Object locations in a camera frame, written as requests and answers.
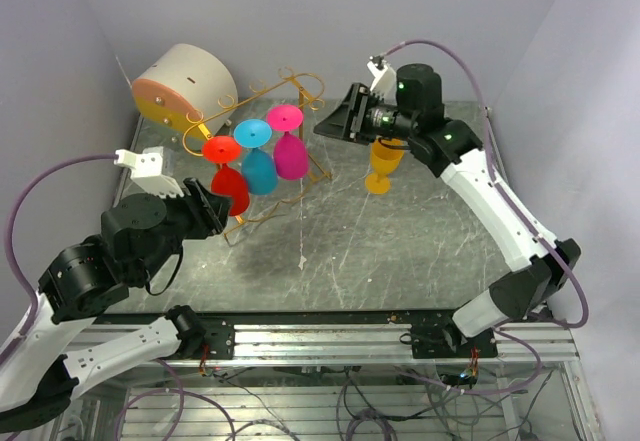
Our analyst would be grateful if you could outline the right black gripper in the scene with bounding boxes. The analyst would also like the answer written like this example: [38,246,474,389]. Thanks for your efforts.
[315,82,418,146]

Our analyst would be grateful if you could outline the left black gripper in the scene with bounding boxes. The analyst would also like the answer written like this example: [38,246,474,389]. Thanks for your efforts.
[137,174,236,281]

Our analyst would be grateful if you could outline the yellow plastic wine glass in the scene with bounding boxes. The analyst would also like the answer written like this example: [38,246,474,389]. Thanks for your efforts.
[365,138,405,195]

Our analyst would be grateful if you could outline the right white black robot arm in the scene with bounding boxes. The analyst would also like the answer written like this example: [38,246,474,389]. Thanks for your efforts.
[314,61,581,357]

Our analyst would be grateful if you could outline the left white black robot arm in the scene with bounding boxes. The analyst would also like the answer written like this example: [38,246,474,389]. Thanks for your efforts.
[1,178,232,433]

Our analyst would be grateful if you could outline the blue plastic wine glass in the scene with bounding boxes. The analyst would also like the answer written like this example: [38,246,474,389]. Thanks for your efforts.
[233,118,278,196]

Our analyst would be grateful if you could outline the red plastic wine glass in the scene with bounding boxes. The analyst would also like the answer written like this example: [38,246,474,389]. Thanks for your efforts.
[202,135,250,216]

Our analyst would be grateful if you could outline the magenta plastic wine glass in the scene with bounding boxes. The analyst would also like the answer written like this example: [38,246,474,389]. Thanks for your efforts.
[266,104,309,181]

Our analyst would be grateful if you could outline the beige cylindrical toy box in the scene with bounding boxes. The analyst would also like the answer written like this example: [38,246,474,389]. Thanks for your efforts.
[131,43,238,141]

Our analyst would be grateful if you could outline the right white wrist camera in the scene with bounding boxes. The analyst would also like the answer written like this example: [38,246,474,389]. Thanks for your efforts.
[367,55,396,100]

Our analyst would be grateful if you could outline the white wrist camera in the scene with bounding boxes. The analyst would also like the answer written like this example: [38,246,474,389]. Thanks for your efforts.
[367,55,396,100]
[114,146,184,199]

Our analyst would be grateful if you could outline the gold wire wine glass rack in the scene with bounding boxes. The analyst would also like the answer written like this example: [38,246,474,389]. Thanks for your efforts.
[182,67,332,238]

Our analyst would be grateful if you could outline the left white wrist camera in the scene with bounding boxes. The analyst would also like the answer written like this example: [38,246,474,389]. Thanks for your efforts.
[114,146,184,199]

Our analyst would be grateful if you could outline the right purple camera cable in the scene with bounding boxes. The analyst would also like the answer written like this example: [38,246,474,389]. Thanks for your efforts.
[382,39,590,330]

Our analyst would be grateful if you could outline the purple camera cable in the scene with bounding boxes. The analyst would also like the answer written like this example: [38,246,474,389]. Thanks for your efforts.
[0,154,119,362]
[382,39,590,330]

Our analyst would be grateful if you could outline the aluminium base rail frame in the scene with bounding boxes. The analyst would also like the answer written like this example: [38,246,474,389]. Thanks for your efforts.
[84,313,603,440]

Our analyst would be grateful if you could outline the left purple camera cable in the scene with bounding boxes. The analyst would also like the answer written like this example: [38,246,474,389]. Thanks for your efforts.
[0,154,119,362]

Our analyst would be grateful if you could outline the loose cables under frame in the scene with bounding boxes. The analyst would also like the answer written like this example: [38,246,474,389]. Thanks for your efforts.
[114,355,556,441]

